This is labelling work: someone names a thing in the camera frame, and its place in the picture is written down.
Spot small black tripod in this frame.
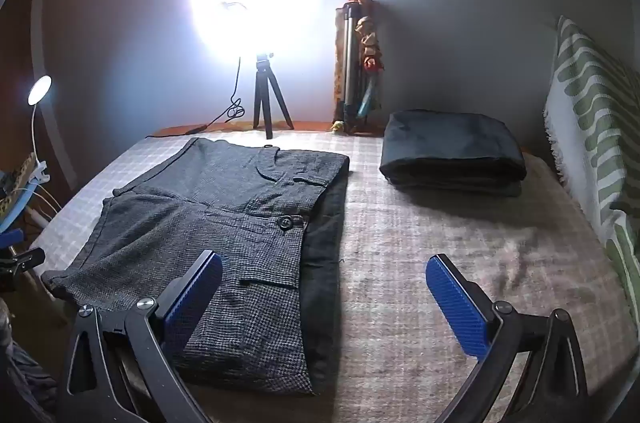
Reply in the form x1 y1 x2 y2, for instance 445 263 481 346
252 52 295 140

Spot green and white patterned blanket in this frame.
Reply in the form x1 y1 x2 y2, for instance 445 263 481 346
542 16 640 329

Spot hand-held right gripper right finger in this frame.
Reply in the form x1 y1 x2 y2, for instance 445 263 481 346
425 253 589 423

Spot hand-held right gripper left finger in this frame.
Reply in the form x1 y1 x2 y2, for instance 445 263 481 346
56 249 224 423

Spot folded dark pants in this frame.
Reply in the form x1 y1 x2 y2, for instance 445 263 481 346
379 109 528 198

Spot white clip lamp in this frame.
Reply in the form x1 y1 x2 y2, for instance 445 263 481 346
25 74 53 186

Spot checkered bed blanket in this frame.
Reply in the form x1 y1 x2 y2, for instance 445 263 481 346
30 130 640 423

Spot folded tripod with cloth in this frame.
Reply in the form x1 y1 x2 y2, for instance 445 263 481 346
350 0 386 134

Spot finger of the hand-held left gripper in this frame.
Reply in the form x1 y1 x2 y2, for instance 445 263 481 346
0 228 25 250
0 248 46 293

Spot folded silver tripod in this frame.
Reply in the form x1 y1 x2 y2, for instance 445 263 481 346
334 2 368 134

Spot white cable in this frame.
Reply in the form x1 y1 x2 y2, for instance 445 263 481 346
27 189 63 224

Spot dark cloth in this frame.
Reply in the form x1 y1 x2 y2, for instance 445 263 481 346
0 298 58 423

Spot black ring light cable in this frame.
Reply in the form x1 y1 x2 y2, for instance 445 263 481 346
185 53 246 136

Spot grey houndstooth pants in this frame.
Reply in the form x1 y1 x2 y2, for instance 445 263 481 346
41 137 351 396

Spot blue plastic rack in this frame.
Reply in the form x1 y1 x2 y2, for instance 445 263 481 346
0 182 40 231

